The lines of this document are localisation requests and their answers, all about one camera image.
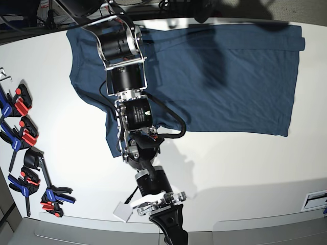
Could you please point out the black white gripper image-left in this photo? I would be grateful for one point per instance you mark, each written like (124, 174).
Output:
(163, 206)

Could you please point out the dark blue T-shirt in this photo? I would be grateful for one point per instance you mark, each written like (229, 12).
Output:
(226, 78)

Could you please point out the bottom blue red bar clamp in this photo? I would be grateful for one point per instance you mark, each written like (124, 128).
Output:
(54, 197)

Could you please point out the blue red bar clamp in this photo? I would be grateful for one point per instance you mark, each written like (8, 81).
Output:
(27, 184)
(54, 197)
(21, 139)
(16, 106)

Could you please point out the grey left chair back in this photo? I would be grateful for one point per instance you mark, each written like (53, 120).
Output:
(31, 231)

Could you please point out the grey chair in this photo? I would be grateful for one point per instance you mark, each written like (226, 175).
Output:
(31, 231)
(297, 228)

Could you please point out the grey right chair back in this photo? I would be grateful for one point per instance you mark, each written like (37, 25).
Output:
(297, 228)

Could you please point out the white slotted label plate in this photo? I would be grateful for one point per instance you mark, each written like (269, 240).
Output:
(314, 200)

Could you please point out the top blue red bar clamp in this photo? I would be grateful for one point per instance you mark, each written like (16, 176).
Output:
(16, 106)

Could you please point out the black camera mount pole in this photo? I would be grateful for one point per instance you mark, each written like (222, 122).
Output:
(203, 9)

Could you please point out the aluminium rail with cables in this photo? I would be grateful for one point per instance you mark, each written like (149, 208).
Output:
(137, 10)

